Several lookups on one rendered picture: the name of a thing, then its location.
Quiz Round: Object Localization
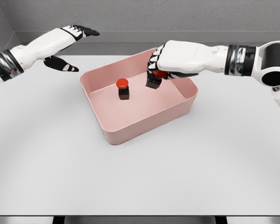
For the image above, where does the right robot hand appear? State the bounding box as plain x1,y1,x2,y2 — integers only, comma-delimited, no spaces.
145,40,207,85

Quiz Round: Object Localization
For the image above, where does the pink rectangular basket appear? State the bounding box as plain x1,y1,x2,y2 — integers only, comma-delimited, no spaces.
80,47,199,146

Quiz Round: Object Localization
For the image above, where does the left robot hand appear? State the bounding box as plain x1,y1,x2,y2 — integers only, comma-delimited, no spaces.
30,24,100,73

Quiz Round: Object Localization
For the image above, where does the red button industrial switch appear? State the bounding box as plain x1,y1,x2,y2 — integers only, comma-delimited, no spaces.
116,78,131,101
145,70,169,90

